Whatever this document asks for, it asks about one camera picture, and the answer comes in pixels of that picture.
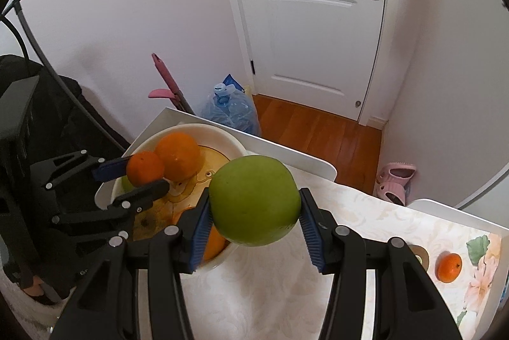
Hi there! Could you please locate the white table tray left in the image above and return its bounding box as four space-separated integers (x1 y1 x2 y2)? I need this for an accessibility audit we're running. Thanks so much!
95 107 338 209

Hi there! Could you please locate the green apple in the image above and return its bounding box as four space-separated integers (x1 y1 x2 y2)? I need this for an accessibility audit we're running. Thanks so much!
209 155 301 247
121 175 136 194

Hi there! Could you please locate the small tangerine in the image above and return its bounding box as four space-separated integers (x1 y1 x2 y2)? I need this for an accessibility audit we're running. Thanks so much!
126 151 165 188
436 253 463 283

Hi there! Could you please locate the white table tray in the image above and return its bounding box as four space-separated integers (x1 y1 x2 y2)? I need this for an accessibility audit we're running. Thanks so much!
409 199 508 339
95 107 338 209

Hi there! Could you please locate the white table tray right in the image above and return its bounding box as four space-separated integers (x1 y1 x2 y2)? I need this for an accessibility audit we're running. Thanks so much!
409 199 508 339

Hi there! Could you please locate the black curved pole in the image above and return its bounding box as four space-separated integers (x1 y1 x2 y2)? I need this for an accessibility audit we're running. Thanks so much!
0 0 132 152

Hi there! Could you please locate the cream plate with duck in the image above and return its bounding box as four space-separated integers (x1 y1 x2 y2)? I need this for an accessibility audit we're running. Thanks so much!
110 123 249 273

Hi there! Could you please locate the white door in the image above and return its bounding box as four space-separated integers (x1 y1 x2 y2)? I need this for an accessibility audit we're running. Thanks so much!
232 0 385 120

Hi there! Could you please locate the pink slipper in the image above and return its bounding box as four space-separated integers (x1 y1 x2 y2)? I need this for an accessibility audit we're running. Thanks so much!
375 162 417 206

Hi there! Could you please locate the floral white tablecloth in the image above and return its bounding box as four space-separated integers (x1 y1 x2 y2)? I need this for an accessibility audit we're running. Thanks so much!
174 164 502 340

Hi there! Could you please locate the brown kiwi with sticker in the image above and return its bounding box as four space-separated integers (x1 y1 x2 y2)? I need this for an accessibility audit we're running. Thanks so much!
409 244 430 270

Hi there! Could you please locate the large orange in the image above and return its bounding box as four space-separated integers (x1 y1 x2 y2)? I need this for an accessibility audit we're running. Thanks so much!
171 205 230 263
154 131 202 182

